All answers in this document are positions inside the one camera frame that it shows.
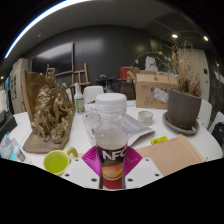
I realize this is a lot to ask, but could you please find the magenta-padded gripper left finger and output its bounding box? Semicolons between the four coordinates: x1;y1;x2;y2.
62;145;103;190

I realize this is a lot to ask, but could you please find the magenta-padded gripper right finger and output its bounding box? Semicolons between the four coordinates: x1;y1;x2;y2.
122;145;164;190

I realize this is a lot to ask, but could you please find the clear juice bottle white cap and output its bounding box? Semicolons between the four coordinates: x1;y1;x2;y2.
94;92;130;190

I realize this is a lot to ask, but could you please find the lime green mug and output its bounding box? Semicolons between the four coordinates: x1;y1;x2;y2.
42;146;80;177

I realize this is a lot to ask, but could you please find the small yellow packet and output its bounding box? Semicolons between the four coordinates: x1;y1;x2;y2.
149;135;170;146

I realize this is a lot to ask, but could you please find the folded newspaper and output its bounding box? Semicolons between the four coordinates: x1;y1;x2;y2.
81;109;156;148

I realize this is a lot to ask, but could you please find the grey pot saucer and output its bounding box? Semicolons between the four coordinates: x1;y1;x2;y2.
161;111;201;137

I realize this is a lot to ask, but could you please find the small glass jar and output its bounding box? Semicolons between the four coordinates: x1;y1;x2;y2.
137;110;155;127

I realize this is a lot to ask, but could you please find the small silver can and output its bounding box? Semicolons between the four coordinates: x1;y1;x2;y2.
12;145;27;163

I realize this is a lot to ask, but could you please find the gold figure sculpture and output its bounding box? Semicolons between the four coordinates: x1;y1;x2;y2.
20;67;77;155

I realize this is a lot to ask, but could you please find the white spray bottle green label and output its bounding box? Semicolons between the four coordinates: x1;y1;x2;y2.
73;82;86;115

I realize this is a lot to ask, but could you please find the grey-brown plant pot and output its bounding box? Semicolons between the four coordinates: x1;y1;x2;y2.
166;87;203;131

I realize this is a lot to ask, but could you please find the colourful plastic packet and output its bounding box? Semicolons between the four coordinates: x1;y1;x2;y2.
0;132;20;162

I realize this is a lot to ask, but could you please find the white chair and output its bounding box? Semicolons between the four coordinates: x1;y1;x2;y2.
207;110;224;135
82;85;105;105
197;97;214;130

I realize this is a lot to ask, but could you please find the black bag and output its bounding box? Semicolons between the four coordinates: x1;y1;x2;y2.
210;121;224;148

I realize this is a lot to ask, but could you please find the open cardboard box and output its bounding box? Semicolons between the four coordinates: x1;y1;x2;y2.
126;67;180;111

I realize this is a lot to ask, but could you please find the wooden easel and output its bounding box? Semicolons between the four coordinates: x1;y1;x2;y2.
69;62;92;97

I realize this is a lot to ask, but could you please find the red box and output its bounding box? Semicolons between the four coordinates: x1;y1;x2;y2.
119;66;133;81

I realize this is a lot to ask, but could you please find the white cabinet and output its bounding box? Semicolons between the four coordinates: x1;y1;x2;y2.
8;57;30;115

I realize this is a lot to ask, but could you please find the dried brown plant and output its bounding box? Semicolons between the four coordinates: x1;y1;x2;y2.
130;39;203;98

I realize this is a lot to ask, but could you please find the white plastic bag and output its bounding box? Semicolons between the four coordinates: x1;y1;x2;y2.
144;55;160;73

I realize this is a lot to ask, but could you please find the black wall screen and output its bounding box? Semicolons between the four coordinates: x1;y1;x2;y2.
31;41;75;78

